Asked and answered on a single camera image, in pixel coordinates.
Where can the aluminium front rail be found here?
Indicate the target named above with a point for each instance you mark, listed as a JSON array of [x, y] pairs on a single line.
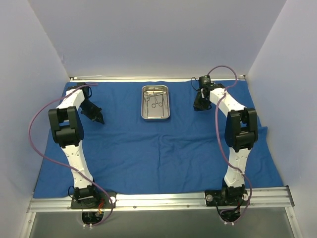
[[275, 197]]

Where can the steel forceps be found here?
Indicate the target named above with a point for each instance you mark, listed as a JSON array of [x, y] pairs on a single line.
[[157, 96]]

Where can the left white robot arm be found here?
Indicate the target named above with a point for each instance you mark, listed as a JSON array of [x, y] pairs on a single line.
[[68, 133]]

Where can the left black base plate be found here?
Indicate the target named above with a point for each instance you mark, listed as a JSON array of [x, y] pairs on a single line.
[[95, 202]]

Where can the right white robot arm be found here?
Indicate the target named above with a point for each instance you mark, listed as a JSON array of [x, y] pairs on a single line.
[[241, 133]]

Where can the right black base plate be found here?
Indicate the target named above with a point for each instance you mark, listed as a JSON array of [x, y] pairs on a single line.
[[219, 198]]

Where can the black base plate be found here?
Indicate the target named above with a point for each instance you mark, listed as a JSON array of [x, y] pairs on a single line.
[[95, 202], [219, 198]]

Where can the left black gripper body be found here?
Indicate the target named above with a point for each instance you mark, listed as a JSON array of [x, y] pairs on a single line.
[[93, 112]]

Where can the steel instrument tray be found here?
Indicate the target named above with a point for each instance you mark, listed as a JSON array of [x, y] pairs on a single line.
[[158, 113]]

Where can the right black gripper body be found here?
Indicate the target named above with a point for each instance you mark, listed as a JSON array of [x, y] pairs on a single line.
[[199, 103]]

